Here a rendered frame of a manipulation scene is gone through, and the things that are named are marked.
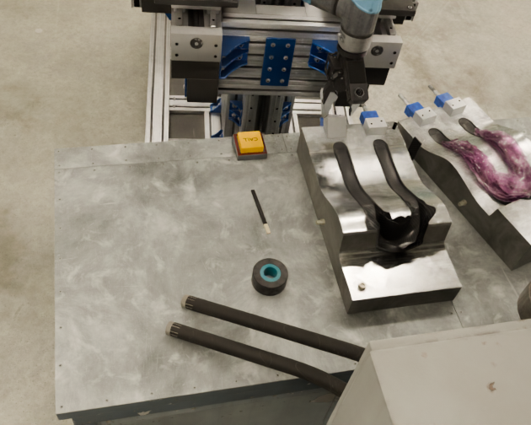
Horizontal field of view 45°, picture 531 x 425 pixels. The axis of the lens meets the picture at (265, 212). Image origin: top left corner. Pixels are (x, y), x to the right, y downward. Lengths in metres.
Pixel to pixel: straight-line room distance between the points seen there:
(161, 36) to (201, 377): 1.96
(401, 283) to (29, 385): 1.30
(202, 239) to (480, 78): 2.32
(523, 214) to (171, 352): 0.88
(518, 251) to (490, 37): 2.38
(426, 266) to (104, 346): 0.73
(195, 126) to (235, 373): 1.44
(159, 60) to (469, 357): 2.37
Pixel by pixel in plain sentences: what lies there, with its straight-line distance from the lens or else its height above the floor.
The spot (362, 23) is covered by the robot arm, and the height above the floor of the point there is 1.23.
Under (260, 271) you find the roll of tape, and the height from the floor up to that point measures 0.83.
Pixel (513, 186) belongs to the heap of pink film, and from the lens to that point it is 1.71.
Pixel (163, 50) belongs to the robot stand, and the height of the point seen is 0.23.
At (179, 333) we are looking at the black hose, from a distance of 1.36.
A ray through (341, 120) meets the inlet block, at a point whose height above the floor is 0.93.
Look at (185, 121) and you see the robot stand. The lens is 2.63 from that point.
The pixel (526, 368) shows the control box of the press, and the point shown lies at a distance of 0.70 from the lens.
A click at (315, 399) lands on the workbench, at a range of 1.59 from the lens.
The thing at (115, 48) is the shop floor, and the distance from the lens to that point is 3.32.
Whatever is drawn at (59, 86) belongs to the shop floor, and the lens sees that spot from 3.13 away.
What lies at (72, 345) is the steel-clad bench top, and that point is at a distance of 1.40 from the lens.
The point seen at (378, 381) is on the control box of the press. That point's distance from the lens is 0.64.
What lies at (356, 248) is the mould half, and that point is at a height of 0.88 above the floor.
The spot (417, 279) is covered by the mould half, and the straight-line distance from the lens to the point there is 1.48.
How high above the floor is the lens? 2.03
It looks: 51 degrees down
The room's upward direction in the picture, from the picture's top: 10 degrees clockwise
